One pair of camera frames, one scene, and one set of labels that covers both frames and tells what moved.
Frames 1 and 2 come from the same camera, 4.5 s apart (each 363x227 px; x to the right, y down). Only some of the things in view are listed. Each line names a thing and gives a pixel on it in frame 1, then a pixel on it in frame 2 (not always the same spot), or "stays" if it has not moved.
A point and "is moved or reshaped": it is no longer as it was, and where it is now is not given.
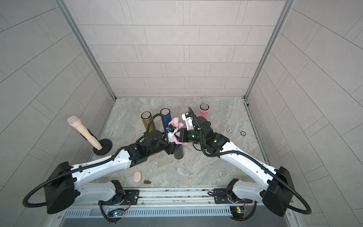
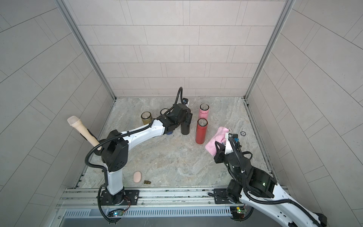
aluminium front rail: [179, 197] stays
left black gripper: [171, 149] → [188, 117]
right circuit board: [237, 212] stays
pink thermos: [203, 110] stays
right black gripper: [184, 137] → [220, 153]
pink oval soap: [137, 176] stays
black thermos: [178, 153] is moved or reshaped
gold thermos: [146, 117] stays
